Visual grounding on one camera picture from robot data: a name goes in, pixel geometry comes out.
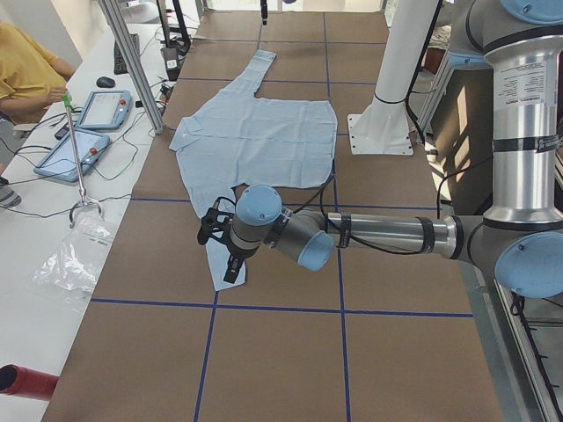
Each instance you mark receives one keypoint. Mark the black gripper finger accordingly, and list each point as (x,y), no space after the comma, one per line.
(264,11)

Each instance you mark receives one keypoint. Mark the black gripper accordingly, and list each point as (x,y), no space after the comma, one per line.
(237,254)

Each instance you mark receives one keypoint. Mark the light blue button-up shirt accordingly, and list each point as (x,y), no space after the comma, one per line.
(243,148)

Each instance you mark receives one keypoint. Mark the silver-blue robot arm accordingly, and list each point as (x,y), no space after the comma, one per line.
(339,54)

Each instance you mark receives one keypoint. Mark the clear plastic bag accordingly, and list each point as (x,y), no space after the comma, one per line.
(70,274)

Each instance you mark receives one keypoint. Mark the black computer mouse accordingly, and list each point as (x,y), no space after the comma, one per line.
(105,82)

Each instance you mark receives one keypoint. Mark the upper blue teach pendant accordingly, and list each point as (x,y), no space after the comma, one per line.
(105,110)

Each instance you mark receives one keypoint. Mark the blue teach pendant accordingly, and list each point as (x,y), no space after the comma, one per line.
(105,110)
(60,162)

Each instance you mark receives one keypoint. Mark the lower blue teach pendant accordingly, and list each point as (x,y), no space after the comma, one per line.
(60,162)

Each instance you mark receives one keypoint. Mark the metal reacher grabber stick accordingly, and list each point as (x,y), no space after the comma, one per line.
(85,200)

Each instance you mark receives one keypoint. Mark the person in yellow shirt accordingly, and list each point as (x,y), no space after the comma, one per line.
(32,77)

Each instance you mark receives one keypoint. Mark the red cylinder tube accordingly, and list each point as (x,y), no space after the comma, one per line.
(25,382)

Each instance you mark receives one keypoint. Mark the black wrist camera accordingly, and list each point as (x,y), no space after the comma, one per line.
(216,224)

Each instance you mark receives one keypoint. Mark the aluminium frame post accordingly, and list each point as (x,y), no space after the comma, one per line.
(132,59)

